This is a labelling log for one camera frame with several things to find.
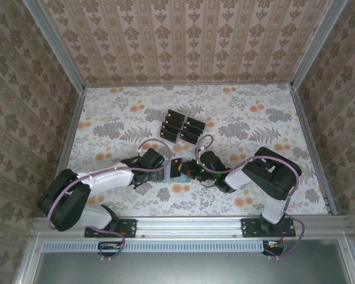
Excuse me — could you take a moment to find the grey-green card holder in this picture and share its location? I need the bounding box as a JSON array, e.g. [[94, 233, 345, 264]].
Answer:
[[156, 164, 193, 185]]

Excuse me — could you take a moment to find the clear acrylic card stand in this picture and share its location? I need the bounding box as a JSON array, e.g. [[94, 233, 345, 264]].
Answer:
[[159, 108, 207, 147]]

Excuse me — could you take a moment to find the grey metal panel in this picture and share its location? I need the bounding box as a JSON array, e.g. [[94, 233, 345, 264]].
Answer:
[[35, 239, 348, 284]]

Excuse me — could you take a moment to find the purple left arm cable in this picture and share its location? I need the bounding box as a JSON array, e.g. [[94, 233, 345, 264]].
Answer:
[[46, 138, 172, 263]]

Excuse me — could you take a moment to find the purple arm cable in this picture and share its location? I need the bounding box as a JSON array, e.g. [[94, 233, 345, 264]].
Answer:
[[196, 134, 307, 262], [46, 138, 172, 263]]

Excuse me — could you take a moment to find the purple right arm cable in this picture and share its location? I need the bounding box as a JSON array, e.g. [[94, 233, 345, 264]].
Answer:
[[196, 134, 307, 262]]

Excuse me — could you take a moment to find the aluminium mounting rail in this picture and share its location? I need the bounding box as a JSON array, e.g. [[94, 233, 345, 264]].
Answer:
[[32, 215, 351, 239]]

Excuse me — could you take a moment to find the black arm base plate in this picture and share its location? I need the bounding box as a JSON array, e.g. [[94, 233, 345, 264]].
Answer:
[[84, 218, 137, 238], [241, 218, 296, 238]]

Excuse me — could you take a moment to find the slotted grey cable duct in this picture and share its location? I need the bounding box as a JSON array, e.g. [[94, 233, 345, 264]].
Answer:
[[43, 240, 266, 253]]

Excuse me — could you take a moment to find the black controller board with wires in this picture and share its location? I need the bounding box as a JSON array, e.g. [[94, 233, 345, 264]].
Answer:
[[262, 241, 285, 256], [99, 241, 122, 256]]

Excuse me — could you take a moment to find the aluminium side rail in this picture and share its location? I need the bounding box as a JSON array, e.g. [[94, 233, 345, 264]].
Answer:
[[51, 87, 86, 178], [289, 84, 338, 216]]

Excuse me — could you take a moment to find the aluminium frame bar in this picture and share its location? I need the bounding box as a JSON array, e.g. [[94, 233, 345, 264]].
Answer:
[[14, 238, 45, 284], [338, 238, 355, 284]]

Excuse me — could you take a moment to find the aluminium frame post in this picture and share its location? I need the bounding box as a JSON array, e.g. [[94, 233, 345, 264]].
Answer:
[[21, 0, 86, 93], [289, 0, 349, 89]]

